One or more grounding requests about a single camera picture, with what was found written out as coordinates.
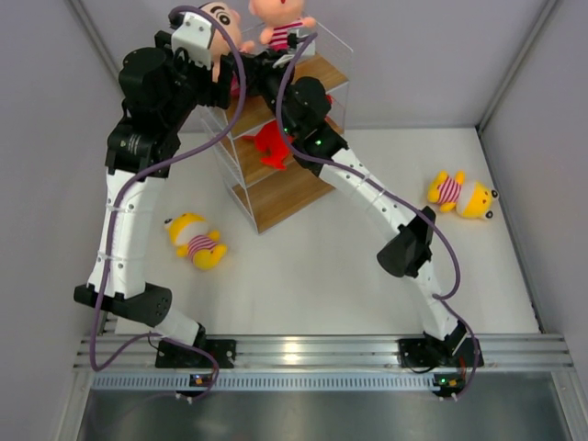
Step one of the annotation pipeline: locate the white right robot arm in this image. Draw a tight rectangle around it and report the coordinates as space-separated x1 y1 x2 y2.
221 50 482 369

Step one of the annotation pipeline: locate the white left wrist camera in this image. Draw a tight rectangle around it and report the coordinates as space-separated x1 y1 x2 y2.
171 11 214 70

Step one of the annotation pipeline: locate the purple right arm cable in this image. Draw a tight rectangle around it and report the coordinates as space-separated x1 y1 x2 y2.
274 31 483 401

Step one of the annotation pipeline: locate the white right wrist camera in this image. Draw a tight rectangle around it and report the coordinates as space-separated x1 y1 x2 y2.
274 31 316 67

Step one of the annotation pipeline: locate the pink bald baby doll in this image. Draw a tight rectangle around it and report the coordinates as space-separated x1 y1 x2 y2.
248 0 317 50

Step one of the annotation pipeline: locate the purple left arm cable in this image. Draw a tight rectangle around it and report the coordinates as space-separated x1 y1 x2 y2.
89 4 247 401

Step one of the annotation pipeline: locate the pink black-haired boy doll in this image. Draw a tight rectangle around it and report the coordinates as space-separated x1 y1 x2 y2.
199 1 255 83

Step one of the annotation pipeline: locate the red shark plush toy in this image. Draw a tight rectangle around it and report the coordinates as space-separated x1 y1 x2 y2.
243 119 289 170

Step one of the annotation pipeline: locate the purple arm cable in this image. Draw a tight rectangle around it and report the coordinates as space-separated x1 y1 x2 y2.
89 4 247 401
274 31 483 401

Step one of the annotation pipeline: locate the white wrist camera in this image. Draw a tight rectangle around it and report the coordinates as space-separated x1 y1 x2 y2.
274 31 316 67
171 11 214 70

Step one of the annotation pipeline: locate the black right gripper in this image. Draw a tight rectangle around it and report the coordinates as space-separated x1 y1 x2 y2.
230 51 297 141

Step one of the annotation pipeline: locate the slotted grey cable duct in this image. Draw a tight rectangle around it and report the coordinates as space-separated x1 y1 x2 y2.
92 372 447 392

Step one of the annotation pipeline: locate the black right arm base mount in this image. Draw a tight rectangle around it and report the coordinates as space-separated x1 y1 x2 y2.
398 337 485 371

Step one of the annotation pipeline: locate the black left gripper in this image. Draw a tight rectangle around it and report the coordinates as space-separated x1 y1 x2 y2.
154 32 232 132

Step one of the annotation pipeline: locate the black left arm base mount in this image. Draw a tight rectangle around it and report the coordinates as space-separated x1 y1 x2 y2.
155 338 237 369

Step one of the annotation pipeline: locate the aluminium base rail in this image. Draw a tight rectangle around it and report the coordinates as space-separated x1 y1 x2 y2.
73 334 575 369

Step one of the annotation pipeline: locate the yellow bear plush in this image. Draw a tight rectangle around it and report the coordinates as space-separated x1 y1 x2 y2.
426 171 499 221
164 212 228 271

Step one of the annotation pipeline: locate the white wire wooden shelf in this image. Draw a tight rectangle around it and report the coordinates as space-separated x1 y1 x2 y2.
213 24 353 233

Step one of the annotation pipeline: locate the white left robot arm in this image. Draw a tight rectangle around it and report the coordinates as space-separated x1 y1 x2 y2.
73 26 230 367

